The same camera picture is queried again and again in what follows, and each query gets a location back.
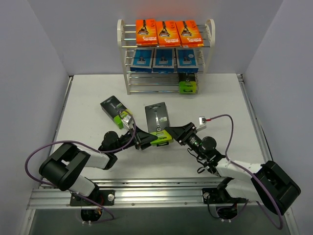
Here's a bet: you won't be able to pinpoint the black green Gillette Labs carton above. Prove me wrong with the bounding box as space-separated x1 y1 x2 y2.
145 102 173 147

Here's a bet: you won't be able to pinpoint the grey Harry's box blue razor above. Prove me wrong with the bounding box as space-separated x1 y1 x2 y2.
175 48 199 73

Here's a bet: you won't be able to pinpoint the Harry's blade cartridge pack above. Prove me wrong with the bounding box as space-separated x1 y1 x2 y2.
152 48 175 73

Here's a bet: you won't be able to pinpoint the orange Gillette Fusion5 razor box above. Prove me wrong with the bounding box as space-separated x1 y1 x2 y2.
175 20 204 48

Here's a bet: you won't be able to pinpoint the small orange Gillette razor box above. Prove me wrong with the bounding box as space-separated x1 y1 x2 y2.
135 19 158 46

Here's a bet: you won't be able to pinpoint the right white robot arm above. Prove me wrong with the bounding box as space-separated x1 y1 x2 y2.
165 123 301 215

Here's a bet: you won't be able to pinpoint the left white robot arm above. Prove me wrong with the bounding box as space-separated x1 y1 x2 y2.
39 127 157 205

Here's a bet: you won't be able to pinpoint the white chrome-bar shelf rack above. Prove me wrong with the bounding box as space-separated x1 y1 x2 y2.
117 19 216 94

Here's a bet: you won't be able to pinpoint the aluminium rail base frame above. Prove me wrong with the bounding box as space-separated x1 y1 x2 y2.
26 73 293 213

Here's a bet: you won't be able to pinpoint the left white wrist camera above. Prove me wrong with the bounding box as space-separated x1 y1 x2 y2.
122 115 134 130

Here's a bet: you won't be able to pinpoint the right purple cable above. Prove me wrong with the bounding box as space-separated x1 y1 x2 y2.
205 114 284 230

